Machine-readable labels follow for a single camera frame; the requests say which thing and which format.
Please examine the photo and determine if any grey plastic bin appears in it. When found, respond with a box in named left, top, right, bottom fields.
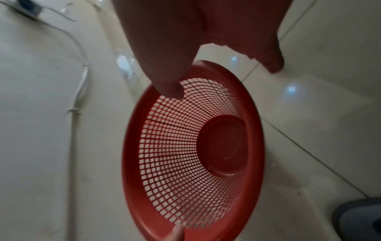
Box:
left=332, top=197, right=381, bottom=241

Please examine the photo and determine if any person's right hand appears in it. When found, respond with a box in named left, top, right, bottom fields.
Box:
left=111, top=0, right=294, bottom=99

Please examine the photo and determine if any red plastic strainer basket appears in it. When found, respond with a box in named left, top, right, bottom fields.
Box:
left=121, top=60, right=266, bottom=241

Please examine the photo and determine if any white cable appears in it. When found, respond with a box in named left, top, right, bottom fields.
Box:
left=38, top=16, right=91, bottom=241

